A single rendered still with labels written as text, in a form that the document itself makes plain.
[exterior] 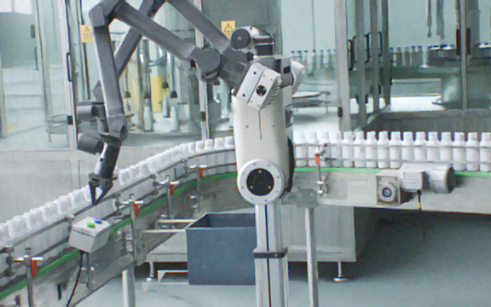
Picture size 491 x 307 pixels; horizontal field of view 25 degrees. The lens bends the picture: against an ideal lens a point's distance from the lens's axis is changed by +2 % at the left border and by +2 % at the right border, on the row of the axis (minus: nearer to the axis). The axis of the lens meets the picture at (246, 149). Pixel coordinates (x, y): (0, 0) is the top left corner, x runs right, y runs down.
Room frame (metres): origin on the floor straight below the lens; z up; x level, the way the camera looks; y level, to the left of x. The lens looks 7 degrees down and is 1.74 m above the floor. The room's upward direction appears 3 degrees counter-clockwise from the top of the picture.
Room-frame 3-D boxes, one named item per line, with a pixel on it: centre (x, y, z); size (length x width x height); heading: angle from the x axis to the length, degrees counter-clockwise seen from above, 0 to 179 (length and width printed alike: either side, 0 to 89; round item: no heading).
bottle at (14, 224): (3.29, 0.71, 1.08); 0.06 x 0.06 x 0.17
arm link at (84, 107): (4.10, 0.56, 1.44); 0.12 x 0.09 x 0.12; 77
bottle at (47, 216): (3.52, 0.65, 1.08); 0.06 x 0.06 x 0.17
